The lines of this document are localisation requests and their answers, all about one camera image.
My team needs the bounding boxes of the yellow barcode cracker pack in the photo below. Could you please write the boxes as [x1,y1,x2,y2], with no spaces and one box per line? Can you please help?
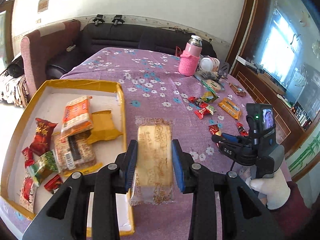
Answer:
[54,132,97,172]

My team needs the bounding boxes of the white plastic jar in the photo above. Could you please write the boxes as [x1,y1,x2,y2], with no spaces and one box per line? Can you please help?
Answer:
[201,57,220,72]

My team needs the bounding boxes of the yellowed wall sign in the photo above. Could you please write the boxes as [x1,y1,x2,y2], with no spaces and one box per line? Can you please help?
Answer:
[37,0,50,13]

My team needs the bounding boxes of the small dark red candy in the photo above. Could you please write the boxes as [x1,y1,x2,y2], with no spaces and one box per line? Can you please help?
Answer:
[188,96,208,108]

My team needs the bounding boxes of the green yellow snack packet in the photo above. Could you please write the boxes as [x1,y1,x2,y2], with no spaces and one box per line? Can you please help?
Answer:
[201,91,220,103]

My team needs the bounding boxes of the beige cake packet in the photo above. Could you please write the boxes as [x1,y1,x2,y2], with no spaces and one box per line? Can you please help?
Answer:
[128,124,177,206]

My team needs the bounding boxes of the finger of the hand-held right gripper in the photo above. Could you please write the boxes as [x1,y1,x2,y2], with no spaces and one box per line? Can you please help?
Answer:
[211,134,236,159]
[222,132,247,143]

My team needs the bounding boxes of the brown red peanut packet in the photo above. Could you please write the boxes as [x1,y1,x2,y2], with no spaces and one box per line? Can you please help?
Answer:
[29,118,58,157]

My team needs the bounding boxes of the brown snack packet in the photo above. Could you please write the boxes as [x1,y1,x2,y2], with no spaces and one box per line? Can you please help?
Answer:
[229,82,247,97]

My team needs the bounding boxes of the white red snack packet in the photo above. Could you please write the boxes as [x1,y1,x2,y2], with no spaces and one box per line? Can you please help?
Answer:
[19,175,38,212]

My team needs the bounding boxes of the person's right hand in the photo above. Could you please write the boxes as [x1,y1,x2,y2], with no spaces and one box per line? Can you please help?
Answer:
[250,166,292,209]

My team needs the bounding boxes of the patterned brown cloth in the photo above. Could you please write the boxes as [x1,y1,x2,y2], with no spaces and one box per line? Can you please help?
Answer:
[0,75,28,108]

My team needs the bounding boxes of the television screen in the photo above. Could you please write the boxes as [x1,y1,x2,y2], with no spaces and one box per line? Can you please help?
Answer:
[260,2,320,100]

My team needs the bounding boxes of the black leather sofa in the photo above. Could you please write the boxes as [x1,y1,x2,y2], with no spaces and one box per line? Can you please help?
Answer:
[46,23,217,79]

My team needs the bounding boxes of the red black candy packet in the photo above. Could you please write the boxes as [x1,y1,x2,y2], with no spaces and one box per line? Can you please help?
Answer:
[44,174,64,194]

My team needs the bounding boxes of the black perforated stand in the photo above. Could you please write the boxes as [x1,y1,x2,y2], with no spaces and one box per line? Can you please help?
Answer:
[218,61,230,77]

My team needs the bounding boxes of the orange bar packet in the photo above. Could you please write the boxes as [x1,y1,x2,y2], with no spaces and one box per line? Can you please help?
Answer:
[218,97,242,120]

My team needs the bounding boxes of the purple floral tablecloth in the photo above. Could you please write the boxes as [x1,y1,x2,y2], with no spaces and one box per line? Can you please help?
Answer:
[0,47,283,240]

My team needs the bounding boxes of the yellow taped cardboard box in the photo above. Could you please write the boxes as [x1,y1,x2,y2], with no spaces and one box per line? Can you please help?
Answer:
[0,79,135,237]

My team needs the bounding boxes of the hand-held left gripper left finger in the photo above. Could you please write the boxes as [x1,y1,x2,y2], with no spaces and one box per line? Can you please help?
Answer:
[22,139,139,240]

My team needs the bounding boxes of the small red cartoon candy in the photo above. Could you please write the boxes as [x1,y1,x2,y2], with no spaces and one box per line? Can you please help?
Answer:
[22,147,35,168]

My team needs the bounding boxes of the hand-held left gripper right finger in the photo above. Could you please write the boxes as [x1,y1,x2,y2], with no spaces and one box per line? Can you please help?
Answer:
[171,139,285,240]

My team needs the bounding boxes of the plain yellow snack packet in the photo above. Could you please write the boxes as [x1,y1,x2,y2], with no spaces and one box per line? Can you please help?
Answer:
[86,110,123,144]

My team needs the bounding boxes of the round cracker pack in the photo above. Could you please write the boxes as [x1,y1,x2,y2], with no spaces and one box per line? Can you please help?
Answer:
[201,79,224,93]

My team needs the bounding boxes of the clear plastic bag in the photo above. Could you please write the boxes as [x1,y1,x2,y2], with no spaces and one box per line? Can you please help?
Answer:
[195,70,218,80]

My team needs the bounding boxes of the reddish brown armchair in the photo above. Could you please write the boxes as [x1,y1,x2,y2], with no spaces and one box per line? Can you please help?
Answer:
[20,20,82,98]

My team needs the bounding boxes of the black cushion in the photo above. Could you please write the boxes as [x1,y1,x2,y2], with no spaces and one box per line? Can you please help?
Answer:
[6,55,25,78]

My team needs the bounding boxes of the green pea packet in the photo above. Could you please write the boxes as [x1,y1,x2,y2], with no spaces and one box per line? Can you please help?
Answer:
[26,150,59,187]

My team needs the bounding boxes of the wooden television cabinet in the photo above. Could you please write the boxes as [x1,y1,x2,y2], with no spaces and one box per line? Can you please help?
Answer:
[231,55,313,155]

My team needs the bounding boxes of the pink knit-sleeved thermos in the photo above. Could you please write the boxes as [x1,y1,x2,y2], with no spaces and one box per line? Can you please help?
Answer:
[178,35,203,77]

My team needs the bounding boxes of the orange cracker pack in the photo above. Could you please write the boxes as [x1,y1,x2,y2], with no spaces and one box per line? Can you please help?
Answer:
[61,95,94,140]

